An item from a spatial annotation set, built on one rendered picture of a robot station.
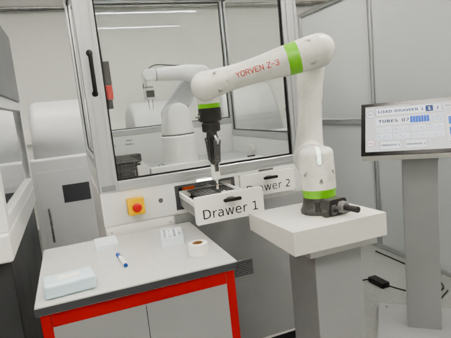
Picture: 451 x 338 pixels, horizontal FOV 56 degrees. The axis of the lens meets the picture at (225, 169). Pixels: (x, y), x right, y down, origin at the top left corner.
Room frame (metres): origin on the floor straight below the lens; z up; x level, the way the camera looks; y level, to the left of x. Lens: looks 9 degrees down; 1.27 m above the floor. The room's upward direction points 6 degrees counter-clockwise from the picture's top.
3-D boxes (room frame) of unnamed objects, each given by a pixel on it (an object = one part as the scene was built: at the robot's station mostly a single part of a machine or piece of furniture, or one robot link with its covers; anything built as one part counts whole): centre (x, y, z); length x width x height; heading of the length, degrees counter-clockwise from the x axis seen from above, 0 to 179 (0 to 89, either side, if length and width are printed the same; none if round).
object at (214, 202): (1.65, 0.00, 0.87); 0.29 x 0.02 x 0.11; 110
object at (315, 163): (1.58, -0.34, 0.99); 0.16 x 0.13 x 0.19; 178
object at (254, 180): (2.03, -0.20, 0.87); 0.29 x 0.02 x 0.11; 110
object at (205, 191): (1.83, 0.06, 0.87); 0.22 x 0.18 x 0.06; 20
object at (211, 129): (1.73, 0.04, 1.16); 0.08 x 0.07 x 0.09; 21
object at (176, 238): (1.61, 0.24, 0.78); 0.12 x 0.08 x 0.04; 10
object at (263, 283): (2.40, 0.22, 0.40); 1.03 x 0.95 x 0.80; 110
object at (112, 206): (2.40, 0.22, 0.87); 1.02 x 0.95 x 0.14; 110
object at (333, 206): (1.51, -0.37, 0.87); 0.26 x 0.15 x 0.06; 25
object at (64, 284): (1.24, 0.51, 0.78); 0.15 x 0.10 x 0.04; 115
